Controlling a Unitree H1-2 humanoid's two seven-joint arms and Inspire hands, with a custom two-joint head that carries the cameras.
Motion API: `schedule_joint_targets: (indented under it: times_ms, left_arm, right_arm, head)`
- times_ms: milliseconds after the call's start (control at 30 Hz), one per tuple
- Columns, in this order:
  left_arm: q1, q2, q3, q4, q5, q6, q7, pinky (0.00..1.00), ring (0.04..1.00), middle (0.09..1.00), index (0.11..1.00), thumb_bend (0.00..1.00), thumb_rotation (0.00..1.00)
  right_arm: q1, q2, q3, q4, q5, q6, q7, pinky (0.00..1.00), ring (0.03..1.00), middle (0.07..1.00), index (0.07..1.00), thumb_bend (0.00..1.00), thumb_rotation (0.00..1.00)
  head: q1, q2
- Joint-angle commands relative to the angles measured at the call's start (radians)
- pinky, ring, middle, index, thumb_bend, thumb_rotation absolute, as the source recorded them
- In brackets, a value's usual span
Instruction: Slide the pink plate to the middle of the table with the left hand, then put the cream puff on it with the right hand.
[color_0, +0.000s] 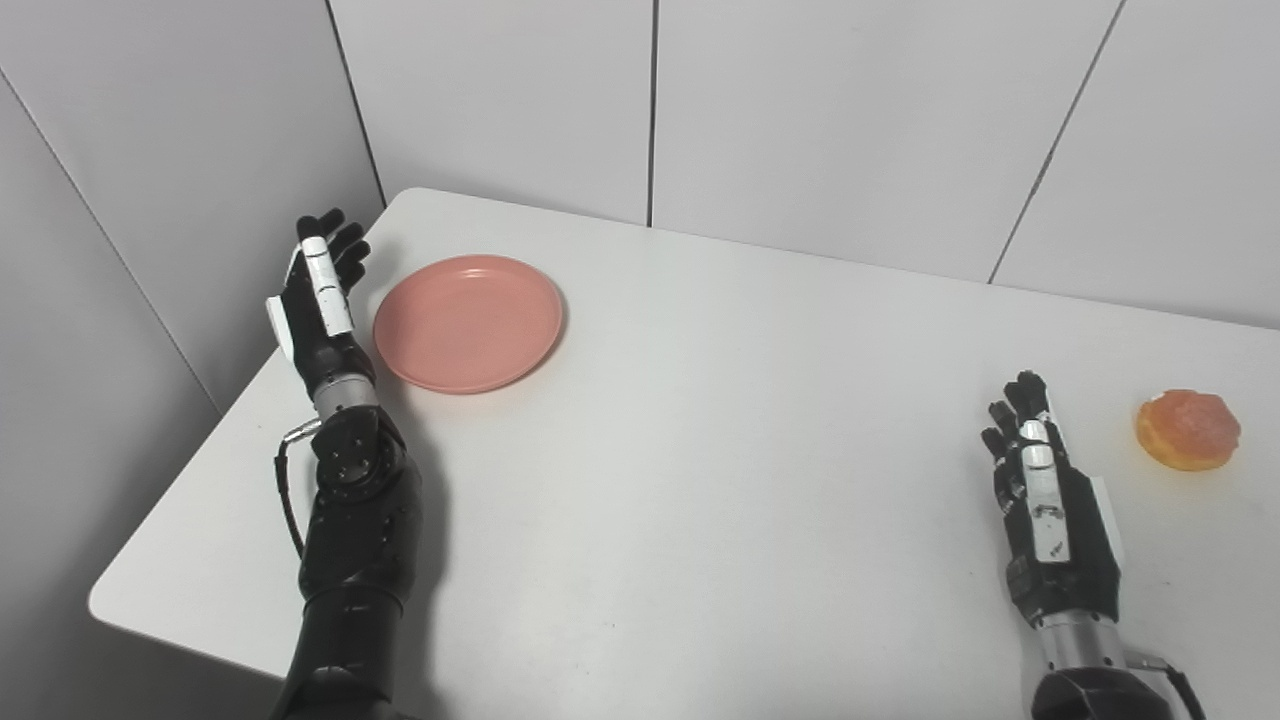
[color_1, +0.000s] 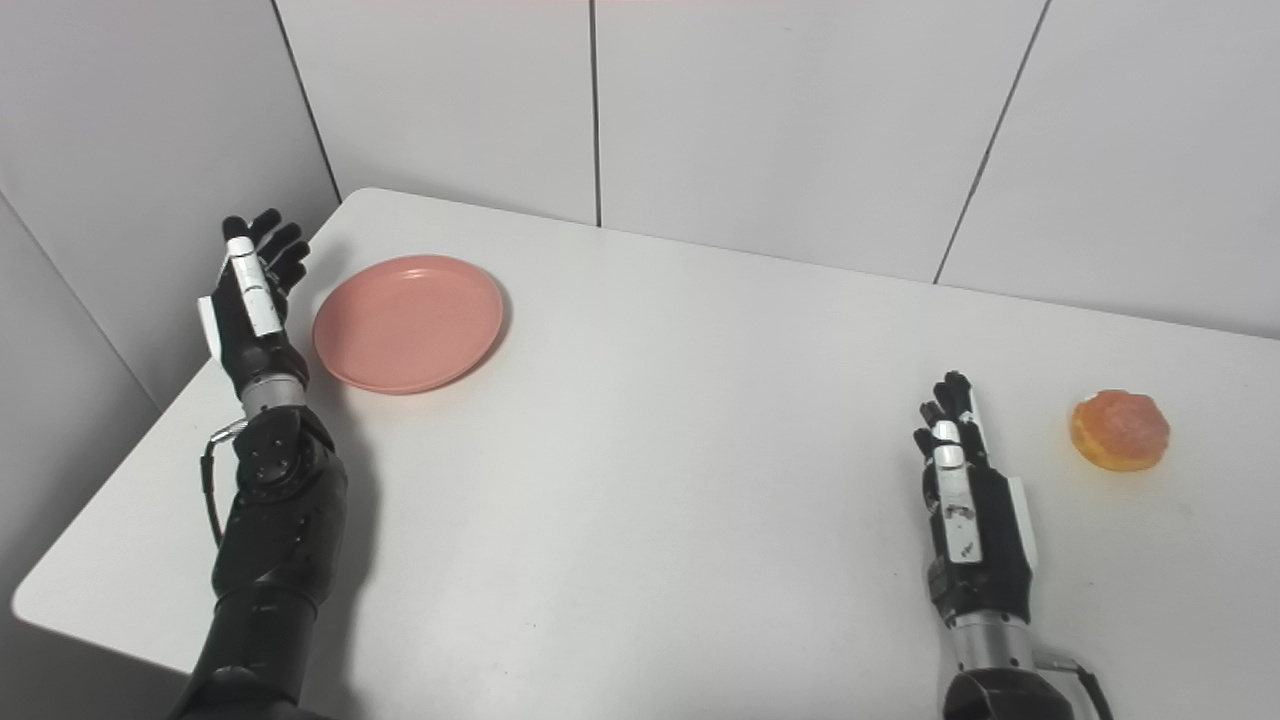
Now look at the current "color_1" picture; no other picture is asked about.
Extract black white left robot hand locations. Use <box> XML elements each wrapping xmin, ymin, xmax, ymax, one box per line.
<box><xmin>196</xmin><ymin>208</ymin><xmax>311</xmax><ymax>396</ymax></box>

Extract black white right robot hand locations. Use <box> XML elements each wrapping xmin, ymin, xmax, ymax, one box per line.
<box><xmin>912</xmin><ymin>371</ymin><xmax>1037</xmax><ymax>626</ymax></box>

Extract pink round plate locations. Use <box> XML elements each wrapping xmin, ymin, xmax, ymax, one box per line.
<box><xmin>312</xmin><ymin>254</ymin><xmax>505</xmax><ymax>396</ymax></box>

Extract golden cream puff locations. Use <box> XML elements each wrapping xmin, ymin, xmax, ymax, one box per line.
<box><xmin>1069</xmin><ymin>389</ymin><xmax>1171</xmax><ymax>473</ymax></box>

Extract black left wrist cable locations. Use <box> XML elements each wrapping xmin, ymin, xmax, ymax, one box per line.
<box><xmin>200</xmin><ymin>418</ymin><xmax>249</xmax><ymax>549</ymax></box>

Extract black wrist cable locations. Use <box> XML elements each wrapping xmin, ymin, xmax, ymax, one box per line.
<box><xmin>1035</xmin><ymin>650</ymin><xmax>1116</xmax><ymax>720</ymax></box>
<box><xmin>200</xmin><ymin>418</ymin><xmax>249</xmax><ymax>549</ymax></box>

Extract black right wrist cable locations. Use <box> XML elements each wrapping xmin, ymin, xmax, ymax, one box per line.
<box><xmin>1035</xmin><ymin>650</ymin><xmax>1116</xmax><ymax>720</ymax></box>

